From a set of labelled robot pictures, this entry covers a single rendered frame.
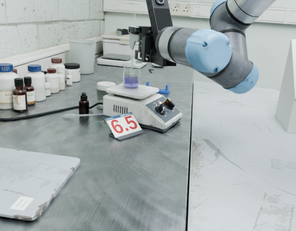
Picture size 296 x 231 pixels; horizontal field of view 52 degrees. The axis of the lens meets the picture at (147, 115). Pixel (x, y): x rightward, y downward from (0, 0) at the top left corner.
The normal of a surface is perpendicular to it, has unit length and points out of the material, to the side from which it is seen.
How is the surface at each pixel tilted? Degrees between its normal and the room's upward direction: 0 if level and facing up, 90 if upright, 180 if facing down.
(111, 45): 93
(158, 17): 61
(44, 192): 0
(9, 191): 0
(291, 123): 90
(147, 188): 0
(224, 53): 90
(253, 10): 132
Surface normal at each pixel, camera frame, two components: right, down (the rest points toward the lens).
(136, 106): -0.46, 0.26
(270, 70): -0.15, 0.31
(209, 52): 0.47, 0.31
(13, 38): 0.99, 0.11
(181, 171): 0.07, -0.94
